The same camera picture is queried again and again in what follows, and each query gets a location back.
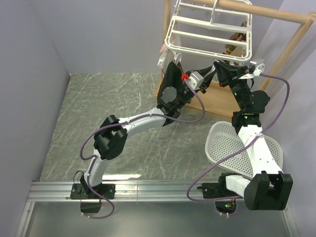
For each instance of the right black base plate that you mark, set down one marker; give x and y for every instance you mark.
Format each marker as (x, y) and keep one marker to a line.
(215, 190)

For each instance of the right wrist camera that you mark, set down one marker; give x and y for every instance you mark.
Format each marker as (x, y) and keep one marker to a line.
(256, 67)

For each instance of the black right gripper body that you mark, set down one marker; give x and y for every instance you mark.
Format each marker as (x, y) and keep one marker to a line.
(237, 81)

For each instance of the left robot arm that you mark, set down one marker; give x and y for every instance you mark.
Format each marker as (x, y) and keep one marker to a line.
(110, 138)

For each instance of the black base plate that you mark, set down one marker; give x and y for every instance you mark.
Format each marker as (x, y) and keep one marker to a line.
(215, 190)
(106, 190)

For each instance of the black striped underwear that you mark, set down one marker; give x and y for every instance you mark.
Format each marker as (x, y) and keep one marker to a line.
(172, 76)

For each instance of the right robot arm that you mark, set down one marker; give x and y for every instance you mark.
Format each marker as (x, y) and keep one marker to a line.
(269, 189)

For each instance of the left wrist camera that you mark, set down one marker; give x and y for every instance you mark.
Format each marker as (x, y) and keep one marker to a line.
(194, 79)

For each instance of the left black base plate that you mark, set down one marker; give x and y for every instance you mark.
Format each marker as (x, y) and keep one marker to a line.
(106, 190)

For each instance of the aluminium mounting rail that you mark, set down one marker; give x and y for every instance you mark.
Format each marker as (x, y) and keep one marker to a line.
(126, 191)

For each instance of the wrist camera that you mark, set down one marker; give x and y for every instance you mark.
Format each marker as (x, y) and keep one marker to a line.
(256, 67)
(194, 79)

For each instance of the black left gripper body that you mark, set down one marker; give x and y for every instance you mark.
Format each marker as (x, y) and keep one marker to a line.
(187, 96)

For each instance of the white plastic clip hanger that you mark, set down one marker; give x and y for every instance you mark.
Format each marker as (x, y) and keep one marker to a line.
(203, 29)

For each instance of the white perforated basket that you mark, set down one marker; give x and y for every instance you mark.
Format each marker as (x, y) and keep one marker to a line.
(223, 141)

